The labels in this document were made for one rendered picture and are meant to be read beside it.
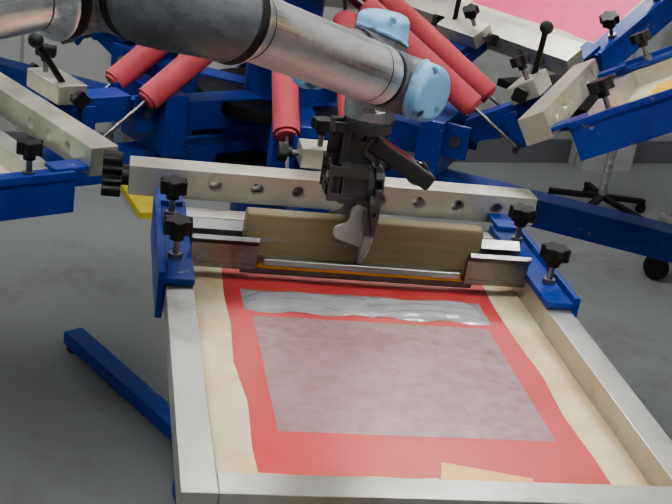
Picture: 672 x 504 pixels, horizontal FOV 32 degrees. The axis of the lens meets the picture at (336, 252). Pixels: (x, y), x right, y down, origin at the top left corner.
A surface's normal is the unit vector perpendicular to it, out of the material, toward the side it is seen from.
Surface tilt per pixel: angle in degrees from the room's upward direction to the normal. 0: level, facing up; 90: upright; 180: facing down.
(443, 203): 90
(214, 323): 0
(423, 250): 90
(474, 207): 90
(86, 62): 90
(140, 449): 0
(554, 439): 0
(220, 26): 98
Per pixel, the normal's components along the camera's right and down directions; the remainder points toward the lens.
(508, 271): 0.16, 0.40
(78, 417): 0.15, -0.92
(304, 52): 0.67, 0.48
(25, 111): -0.76, 0.14
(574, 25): -0.29, -0.70
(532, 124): -0.35, 0.31
